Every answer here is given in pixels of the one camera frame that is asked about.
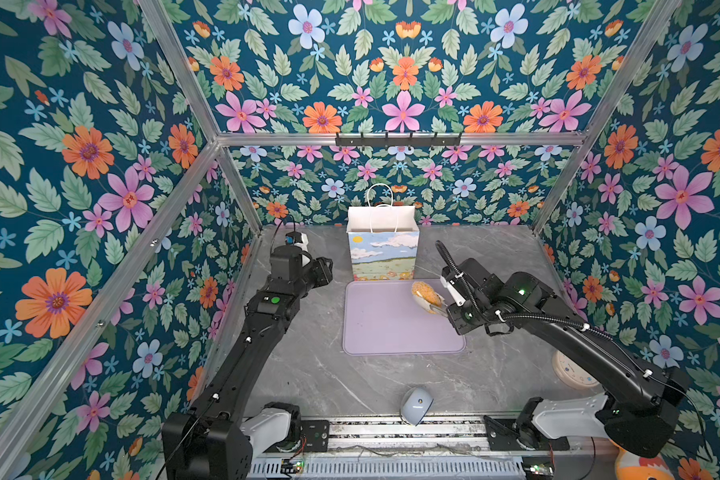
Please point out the orange plush toy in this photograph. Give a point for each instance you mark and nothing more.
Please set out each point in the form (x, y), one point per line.
(629, 466)

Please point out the aluminium frame post left rear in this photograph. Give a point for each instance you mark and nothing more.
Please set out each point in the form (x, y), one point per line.
(168, 40)

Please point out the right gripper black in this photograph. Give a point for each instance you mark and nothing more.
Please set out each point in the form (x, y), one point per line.
(457, 325)

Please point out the black hook rail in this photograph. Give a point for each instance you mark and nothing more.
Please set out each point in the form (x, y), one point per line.
(387, 139)

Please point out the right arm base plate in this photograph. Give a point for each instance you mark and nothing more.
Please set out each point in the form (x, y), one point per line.
(510, 433)

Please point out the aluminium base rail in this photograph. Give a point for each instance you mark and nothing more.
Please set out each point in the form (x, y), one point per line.
(388, 436)

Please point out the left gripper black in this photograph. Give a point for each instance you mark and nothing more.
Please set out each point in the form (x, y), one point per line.
(322, 270)

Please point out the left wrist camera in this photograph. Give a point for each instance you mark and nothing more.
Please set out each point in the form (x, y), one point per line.
(288, 260)

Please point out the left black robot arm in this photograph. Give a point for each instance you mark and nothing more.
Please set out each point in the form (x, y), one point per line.
(213, 439)

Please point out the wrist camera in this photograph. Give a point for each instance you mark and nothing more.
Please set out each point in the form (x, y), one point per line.
(454, 281)
(288, 260)

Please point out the lilac plastic tray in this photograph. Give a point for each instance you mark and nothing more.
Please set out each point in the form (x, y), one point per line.
(382, 318)

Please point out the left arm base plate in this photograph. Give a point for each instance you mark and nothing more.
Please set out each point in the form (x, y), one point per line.
(309, 436)

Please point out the grey computer mouse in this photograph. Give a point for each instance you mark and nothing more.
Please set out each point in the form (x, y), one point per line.
(415, 406)

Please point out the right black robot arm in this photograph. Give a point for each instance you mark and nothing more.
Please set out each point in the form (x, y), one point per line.
(639, 406)

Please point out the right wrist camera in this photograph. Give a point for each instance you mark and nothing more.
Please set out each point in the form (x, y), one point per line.
(454, 281)

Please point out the aluminium frame post right rear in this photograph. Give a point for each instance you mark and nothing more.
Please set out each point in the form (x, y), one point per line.
(659, 17)

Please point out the landscape print paper bag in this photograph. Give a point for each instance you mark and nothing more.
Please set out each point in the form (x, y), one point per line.
(383, 237)

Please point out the sugared oval bread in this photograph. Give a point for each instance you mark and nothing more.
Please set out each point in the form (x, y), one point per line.
(423, 289)

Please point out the cream and steel tongs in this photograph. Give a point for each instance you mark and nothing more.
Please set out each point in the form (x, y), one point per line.
(435, 305)

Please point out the aluminium frame post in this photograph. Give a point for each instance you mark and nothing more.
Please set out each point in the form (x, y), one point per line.
(659, 17)
(168, 40)

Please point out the round cream clock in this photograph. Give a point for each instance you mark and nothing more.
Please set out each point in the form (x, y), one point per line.
(571, 373)

